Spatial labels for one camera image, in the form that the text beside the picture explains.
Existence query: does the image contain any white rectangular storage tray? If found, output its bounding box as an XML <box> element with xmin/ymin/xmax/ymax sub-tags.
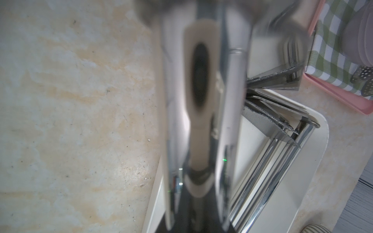
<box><xmin>143</xmin><ymin>89</ymin><xmax>329</xmax><ymax>233</ymax></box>

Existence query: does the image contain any small lilac bowl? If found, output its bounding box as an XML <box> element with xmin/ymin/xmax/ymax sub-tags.
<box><xmin>342</xmin><ymin>1</ymin><xmax>373</xmax><ymax>67</ymax></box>

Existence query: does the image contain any grey ribbed ceramic cup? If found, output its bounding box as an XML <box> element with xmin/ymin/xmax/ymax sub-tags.
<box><xmin>301</xmin><ymin>224</ymin><xmax>332</xmax><ymax>233</ymax></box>

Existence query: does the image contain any red handled hoe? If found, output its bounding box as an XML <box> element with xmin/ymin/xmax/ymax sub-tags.
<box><xmin>242</xmin><ymin>101</ymin><xmax>300</xmax><ymax>148</ymax></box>

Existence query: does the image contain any green checkered cloth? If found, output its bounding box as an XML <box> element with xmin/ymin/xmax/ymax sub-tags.
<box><xmin>305</xmin><ymin>0</ymin><xmax>367</xmax><ymax>96</ymax></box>

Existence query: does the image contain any pink tray under cloth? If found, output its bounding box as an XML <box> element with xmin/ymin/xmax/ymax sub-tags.
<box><xmin>304</xmin><ymin>1</ymin><xmax>373</xmax><ymax>115</ymax></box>

